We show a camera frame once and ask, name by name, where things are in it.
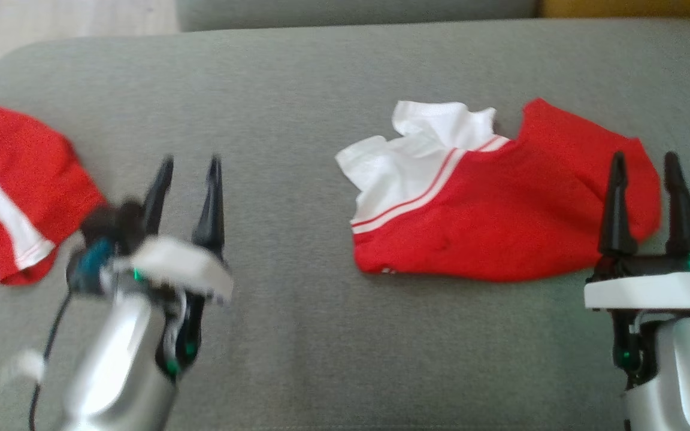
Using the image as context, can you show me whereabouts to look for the red and white shirt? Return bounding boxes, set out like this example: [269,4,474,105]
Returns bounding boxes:
[335,98,662,283]

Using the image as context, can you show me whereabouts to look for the grey sofa seat cushion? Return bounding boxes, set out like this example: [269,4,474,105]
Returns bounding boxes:
[0,18,690,431]

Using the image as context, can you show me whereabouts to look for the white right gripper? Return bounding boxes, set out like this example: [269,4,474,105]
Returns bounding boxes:
[583,151,690,313]

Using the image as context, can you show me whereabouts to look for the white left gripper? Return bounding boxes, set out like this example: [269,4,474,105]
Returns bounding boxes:
[111,154,234,305]

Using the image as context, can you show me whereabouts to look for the red shorts with white stripe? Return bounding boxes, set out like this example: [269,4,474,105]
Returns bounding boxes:
[0,104,108,286]

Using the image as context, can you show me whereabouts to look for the grey sofa back cushion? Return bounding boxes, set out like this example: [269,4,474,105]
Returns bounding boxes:
[175,0,541,32]

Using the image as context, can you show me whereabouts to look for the yellow sofa cushion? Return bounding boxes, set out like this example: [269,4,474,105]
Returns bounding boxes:
[539,0,690,20]

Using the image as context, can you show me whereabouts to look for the thin black cable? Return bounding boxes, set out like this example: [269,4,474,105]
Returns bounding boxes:
[26,292,74,431]

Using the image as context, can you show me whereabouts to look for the teal cable connector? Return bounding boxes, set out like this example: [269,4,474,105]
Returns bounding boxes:
[67,238,117,295]

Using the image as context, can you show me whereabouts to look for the white cable label tag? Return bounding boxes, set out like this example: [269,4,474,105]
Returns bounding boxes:
[0,349,47,386]

